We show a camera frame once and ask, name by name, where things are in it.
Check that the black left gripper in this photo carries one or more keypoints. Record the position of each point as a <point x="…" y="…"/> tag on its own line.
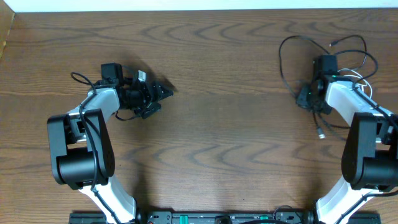
<point x="156" y="85"/>

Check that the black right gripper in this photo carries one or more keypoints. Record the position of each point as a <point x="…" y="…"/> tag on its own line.
<point x="301" y="100"/>

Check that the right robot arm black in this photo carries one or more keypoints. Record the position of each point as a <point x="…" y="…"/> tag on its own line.
<point x="369" y="160"/>

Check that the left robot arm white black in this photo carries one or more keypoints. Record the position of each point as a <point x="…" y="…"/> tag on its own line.
<point x="81" y="153"/>

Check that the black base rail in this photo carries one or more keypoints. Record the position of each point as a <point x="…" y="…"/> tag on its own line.
<point x="212" y="218"/>

